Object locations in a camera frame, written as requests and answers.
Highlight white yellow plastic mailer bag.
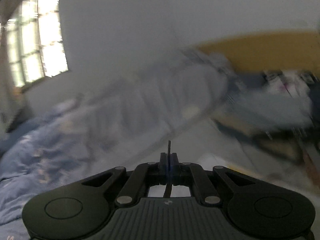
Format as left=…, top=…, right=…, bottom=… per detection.
left=148, top=153, right=261, bottom=197

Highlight folded light blue jeans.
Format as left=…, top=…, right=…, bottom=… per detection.
left=226, top=87, right=312, bottom=130

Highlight wooden bed frame board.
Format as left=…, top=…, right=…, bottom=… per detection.
left=197, top=30, right=319, bottom=76

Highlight crumpled blue duvet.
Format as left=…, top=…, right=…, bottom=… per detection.
left=1, top=49, right=232, bottom=224

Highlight panda print pillow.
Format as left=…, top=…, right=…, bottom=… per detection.
left=263, top=70, right=319, bottom=98

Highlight window with bars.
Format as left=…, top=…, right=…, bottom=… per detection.
left=4, top=0, right=68, bottom=88

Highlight blue printed bed sheet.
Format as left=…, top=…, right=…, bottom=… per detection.
left=1, top=119, right=319, bottom=239

